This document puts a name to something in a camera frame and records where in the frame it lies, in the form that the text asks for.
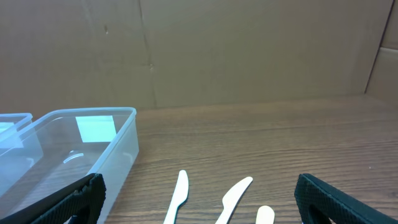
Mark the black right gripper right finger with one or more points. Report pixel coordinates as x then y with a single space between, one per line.
320 202

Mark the white plastic knife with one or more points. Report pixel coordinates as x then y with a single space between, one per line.
231 199
179 196

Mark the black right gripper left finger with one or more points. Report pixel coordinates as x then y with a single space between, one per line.
79 203

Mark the left clear plastic container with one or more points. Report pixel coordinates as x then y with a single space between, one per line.
12 130

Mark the clear plastic container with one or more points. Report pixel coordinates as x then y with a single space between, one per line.
62 147
12 130

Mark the right clear plastic container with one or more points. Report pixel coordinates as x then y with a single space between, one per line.
62 147

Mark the cream yellow plastic knife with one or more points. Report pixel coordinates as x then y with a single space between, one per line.
265 215

